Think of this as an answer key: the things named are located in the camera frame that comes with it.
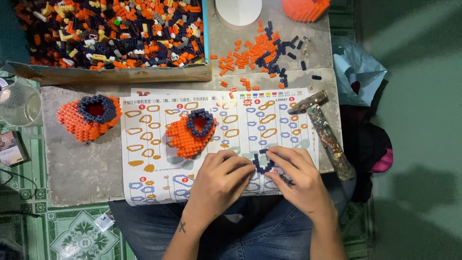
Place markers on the person's left hand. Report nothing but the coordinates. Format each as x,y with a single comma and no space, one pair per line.
213,184

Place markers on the person's right hand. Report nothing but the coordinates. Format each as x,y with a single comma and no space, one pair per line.
306,184

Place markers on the printed building instruction sheet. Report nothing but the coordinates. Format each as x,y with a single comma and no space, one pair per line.
162,187

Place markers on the paint-spattered hammer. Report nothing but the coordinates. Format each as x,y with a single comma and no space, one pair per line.
326,137

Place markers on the small orange brick model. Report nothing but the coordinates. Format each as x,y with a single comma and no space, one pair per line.
182,139

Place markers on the heap of dark clothes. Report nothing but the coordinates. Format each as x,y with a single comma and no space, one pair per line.
364,144

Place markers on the blue denim jeans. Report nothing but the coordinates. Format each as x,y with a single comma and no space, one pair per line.
151,231

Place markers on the white plastic wrapper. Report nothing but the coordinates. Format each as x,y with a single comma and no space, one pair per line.
104,220

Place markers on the light blue plastic bag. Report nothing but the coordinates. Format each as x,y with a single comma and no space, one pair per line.
355,70

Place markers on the heap of loose bricks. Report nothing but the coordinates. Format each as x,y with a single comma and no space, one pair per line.
254,54

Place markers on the large orange brick model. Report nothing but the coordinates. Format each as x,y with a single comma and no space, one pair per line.
85,126

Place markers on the white round base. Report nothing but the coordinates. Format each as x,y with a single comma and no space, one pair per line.
238,12

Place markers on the plain orange brick model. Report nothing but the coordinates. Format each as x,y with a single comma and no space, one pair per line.
305,9

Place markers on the cardboard box of mixed bricks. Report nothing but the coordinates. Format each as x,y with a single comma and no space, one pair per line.
108,36

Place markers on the small printed carton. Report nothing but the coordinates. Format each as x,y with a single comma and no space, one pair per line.
12,148

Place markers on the clear plastic jug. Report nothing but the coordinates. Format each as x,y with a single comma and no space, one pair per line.
20,106

